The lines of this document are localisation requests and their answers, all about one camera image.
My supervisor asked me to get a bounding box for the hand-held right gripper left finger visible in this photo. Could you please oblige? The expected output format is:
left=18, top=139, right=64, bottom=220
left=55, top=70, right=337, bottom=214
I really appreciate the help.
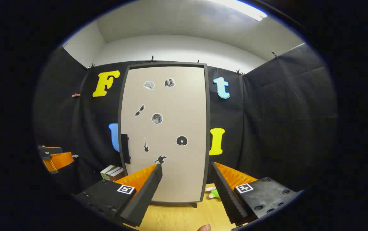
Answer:
left=73, top=164, right=163, bottom=227

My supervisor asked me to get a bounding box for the dark grey cabinet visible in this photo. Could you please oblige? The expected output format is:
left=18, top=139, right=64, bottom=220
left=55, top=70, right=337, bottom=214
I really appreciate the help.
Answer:
left=118, top=62, right=211, bottom=208

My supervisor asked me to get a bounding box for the black cabinet door handle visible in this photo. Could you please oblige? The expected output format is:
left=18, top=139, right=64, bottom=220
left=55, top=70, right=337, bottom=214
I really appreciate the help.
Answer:
left=121, top=134, right=130, bottom=164

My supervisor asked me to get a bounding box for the beige cabinet door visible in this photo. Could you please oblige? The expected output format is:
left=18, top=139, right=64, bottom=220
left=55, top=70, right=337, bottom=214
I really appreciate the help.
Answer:
left=121, top=66, right=207, bottom=203

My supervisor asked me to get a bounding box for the black backdrop cloth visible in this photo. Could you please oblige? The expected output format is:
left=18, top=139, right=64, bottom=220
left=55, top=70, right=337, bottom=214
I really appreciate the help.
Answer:
left=33, top=43, right=337, bottom=199

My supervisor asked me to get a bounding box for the green book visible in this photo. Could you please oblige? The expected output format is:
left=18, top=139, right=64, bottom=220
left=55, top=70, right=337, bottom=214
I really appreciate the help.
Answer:
left=100, top=165, right=116, bottom=180

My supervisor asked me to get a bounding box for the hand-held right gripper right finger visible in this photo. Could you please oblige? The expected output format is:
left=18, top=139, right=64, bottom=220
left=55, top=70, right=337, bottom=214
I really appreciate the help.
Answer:
left=211, top=162, right=300, bottom=225

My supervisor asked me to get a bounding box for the pink green plush toy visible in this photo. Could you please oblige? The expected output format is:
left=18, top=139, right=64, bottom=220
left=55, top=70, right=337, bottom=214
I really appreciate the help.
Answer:
left=205, top=187, right=220, bottom=200

